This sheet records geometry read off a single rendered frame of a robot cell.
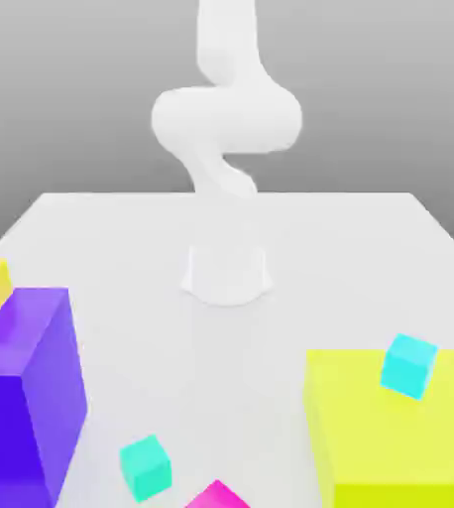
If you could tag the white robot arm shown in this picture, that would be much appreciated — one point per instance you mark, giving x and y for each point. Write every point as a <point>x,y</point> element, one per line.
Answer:
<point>227,119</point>

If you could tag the small cyan cube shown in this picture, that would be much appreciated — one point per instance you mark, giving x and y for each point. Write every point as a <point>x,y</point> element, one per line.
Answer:
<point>407,367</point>

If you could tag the small turquoise cube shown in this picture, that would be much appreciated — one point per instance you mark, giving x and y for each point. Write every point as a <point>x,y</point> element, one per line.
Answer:
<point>145,468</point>

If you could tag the large purple box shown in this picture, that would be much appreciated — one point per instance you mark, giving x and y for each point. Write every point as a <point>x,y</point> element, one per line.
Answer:
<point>48,365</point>

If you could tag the large yellow-green box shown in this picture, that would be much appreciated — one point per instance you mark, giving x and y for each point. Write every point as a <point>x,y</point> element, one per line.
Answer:
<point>385,440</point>

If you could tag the small magenta cube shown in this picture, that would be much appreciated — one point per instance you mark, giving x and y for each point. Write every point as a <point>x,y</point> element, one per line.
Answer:
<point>217,498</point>

